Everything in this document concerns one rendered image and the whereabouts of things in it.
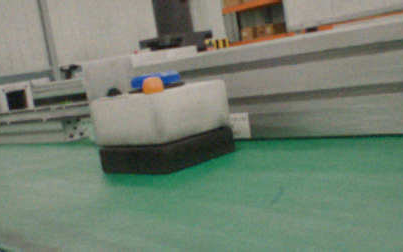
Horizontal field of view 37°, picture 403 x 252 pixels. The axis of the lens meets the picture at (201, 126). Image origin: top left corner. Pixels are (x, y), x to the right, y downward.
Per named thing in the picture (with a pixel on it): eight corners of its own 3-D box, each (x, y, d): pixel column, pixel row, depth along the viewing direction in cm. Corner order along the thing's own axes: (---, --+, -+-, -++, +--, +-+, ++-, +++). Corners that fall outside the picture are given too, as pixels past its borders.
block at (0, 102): (-22, 126, 156) (-30, 90, 155) (16, 118, 164) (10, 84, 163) (-4, 124, 149) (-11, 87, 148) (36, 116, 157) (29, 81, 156)
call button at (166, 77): (123, 103, 48) (119, 78, 48) (159, 95, 51) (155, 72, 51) (156, 99, 45) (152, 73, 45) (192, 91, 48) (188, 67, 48)
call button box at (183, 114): (101, 173, 49) (87, 97, 48) (183, 147, 56) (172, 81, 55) (167, 175, 43) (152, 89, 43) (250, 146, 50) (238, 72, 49)
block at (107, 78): (78, 150, 67) (63, 66, 66) (158, 128, 76) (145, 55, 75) (128, 149, 61) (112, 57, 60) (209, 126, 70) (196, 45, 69)
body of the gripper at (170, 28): (215, 41, 92) (208, -7, 91) (168, 48, 85) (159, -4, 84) (186, 46, 97) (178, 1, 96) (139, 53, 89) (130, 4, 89)
